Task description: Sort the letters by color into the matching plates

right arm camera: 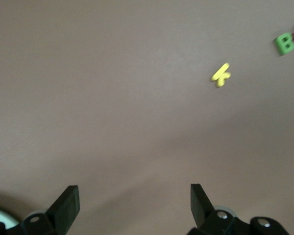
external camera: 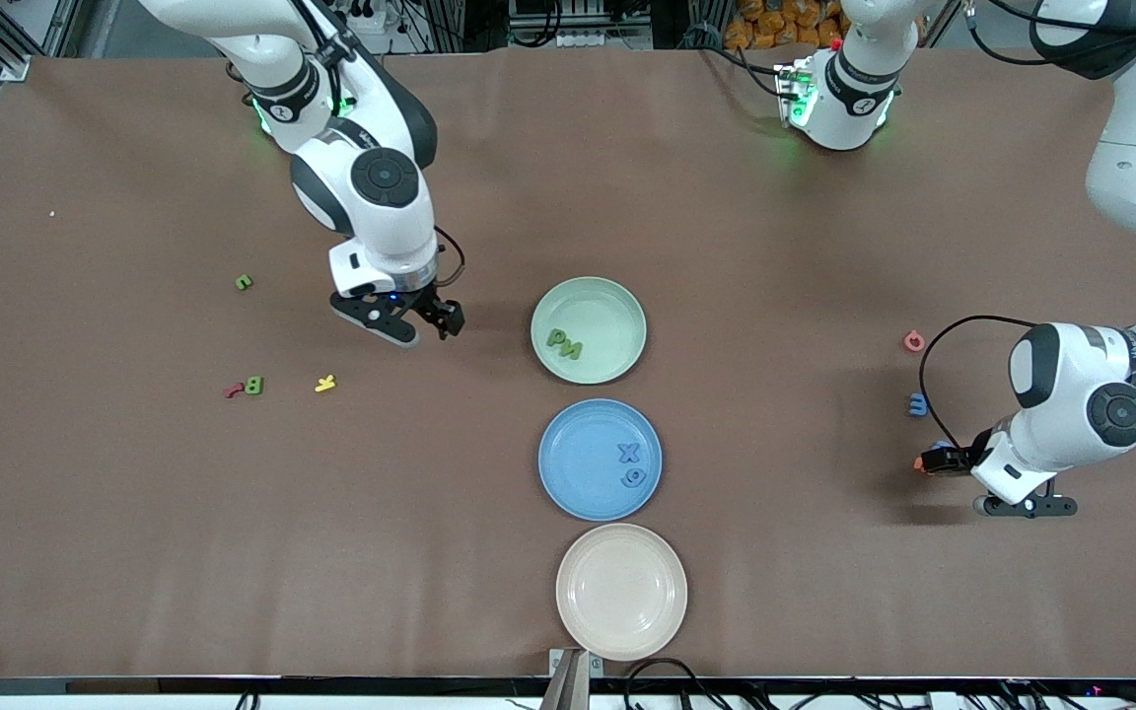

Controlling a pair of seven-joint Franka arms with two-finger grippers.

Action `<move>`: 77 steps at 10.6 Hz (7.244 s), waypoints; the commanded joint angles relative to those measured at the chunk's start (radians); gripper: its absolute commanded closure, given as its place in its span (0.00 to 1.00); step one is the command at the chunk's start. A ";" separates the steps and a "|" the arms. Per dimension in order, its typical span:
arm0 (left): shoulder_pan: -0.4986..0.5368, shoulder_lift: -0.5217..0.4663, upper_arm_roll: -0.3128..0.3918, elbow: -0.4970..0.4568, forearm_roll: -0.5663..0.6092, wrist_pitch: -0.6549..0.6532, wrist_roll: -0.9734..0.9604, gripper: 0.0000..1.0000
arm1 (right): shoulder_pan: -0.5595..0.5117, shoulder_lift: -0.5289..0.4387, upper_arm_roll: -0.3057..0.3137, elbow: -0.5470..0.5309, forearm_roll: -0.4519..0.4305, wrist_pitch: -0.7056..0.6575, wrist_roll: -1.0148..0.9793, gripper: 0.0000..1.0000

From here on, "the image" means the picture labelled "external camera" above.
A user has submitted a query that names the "light green plate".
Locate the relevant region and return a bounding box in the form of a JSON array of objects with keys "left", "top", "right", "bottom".
[{"left": 531, "top": 276, "right": 648, "bottom": 386}]

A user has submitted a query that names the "blue plate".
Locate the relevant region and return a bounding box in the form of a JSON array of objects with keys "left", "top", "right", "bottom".
[{"left": 537, "top": 398, "right": 664, "bottom": 522}]

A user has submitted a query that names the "white power strip with plugs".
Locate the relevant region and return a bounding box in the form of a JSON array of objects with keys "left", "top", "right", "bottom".
[{"left": 331, "top": 0, "right": 389, "bottom": 36}]

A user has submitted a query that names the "beige plate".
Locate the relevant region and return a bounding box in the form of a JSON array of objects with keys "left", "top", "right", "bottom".
[{"left": 555, "top": 523, "right": 689, "bottom": 662}]

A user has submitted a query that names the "pile of orange objects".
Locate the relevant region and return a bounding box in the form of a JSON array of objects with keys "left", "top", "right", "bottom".
[{"left": 724, "top": 0, "right": 847, "bottom": 52}]

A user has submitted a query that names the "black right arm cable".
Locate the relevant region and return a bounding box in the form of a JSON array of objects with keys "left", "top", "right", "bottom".
[{"left": 292, "top": 0, "right": 467, "bottom": 287}]

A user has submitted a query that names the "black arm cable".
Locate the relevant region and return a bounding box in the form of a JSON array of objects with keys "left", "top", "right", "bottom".
[
  {"left": 292, "top": 0, "right": 467, "bottom": 287},
  {"left": 918, "top": 0, "right": 1136, "bottom": 455}
]

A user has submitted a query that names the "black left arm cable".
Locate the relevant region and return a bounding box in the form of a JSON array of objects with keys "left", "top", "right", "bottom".
[{"left": 918, "top": 0, "right": 1136, "bottom": 455}]

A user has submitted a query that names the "black looped cable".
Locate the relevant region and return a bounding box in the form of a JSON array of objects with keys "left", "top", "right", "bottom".
[{"left": 624, "top": 659, "right": 727, "bottom": 710}]

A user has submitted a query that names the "metal bracket at table edge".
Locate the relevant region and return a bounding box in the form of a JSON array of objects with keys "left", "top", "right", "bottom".
[{"left": 548, "top": 648, "right": 604, "bottom": 710}]

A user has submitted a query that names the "aluminium frame profile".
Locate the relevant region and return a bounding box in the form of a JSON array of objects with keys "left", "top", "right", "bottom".
[{"left": 0, "top": 0, "right": 76, "bottom": 82}]

